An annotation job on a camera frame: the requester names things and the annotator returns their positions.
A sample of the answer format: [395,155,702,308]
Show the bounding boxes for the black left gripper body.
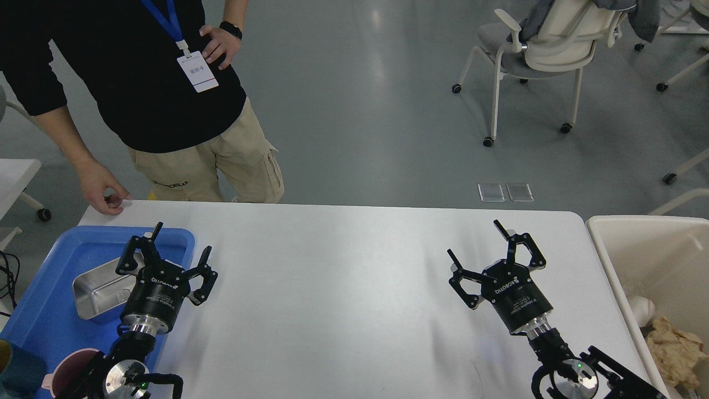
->
[121,265,194,336]

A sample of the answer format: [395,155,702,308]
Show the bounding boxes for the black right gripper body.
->
[482,259,553,334]

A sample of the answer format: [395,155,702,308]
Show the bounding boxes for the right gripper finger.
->
[493,219,547,273]
[446,248,494,310]

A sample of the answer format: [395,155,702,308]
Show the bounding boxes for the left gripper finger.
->
[183,247,218,306]
[115,222,165,278]

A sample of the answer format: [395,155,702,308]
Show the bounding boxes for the square steel tray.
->
[73,258,135,324]

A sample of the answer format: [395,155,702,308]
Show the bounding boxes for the brown paper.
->
[645,316,707,391]

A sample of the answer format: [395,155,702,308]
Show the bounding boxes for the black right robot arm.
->
[447,220,664,398]

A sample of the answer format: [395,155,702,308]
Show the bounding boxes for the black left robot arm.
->
[52,223,218,398]

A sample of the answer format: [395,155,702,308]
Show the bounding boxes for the clear floor socket cover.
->
[477,182,535,203]

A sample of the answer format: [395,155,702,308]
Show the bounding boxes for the beige plastic bin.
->
[587,215,708,392]

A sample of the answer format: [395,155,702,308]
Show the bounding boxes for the teal cup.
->
[1,339,47,398]

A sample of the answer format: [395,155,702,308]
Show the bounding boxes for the white side table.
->
[1,158,52,222]

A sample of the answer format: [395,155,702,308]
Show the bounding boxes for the person in beige trousers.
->
[2,1,284,215]

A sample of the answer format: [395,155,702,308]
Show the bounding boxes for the chair base at left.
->
[0,85,39,131]

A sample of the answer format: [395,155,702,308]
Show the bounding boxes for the white office chair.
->
[451,1,627,147]

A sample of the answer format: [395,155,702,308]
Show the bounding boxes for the chair legs at right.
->
[634,0,709,217]

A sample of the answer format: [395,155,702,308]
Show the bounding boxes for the grey jacket on chair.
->
[520,1,661,43]

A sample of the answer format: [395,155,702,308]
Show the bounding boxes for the black cable at left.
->
[0,250,20,316]

